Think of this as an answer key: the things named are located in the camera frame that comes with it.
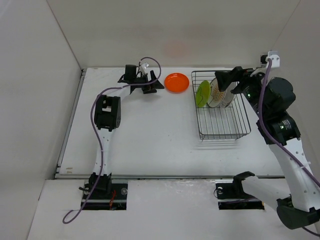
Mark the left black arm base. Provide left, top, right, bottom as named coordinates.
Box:
left=78, top=175, right=128, bottom=211

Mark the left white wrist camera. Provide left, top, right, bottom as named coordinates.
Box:
left=139, top=62, right=149, bottom=75

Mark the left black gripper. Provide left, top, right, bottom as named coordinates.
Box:
left=132, top=70, right=163, bottom=94

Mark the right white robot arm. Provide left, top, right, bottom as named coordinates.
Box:
left=215, top=66, right=320, bottom=230

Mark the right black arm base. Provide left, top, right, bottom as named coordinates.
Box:
left=213, top=171, right=265, bottom=211

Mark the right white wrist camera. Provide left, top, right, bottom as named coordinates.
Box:
left=260, top=50, right=280, bottom=68

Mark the grey wire dish rack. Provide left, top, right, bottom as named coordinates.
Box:
left=191, top=70, right=252, bottom=140

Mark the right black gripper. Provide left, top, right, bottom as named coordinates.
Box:
left=214, top=66, right=269, bottom=119

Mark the orange sunburst pattern plate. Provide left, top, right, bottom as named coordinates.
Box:
left=207, top=78, right=227, bottom=108

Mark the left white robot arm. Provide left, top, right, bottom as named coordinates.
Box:
left=86, top=62, right=164, bottom=199

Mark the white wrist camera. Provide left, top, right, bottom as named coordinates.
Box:
left=260, top=50, right=280, bottom=68
left=139, top=62, right=149, bottom=75

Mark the white plate green red rim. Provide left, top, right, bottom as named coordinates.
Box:
left=219, top=82, right=236, bottom=108

